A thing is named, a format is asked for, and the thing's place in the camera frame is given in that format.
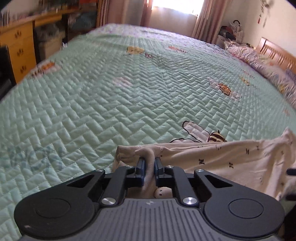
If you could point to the floral folded duvet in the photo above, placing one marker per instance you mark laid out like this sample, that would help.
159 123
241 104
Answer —
283 80

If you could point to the beige smiley print baby garment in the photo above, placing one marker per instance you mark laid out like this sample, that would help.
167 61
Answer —
260 165

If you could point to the wooden drawer desk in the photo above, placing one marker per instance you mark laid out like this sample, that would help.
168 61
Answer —
18 37

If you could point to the pink window curtains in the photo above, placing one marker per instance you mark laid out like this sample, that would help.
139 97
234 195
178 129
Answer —
196 19

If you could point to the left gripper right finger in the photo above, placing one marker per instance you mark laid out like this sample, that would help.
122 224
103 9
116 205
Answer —
177 180

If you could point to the cluttered nightstand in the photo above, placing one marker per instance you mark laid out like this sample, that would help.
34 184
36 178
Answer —
232 33

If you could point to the white storage bin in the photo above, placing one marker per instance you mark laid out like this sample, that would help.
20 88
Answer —
50 47

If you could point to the wooden headboard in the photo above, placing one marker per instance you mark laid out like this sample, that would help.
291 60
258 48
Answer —
280 56

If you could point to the green quilted bee bedspread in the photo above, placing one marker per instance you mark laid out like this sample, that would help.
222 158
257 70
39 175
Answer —
125 85

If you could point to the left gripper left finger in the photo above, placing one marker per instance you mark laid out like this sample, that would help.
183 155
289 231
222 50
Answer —
116 184

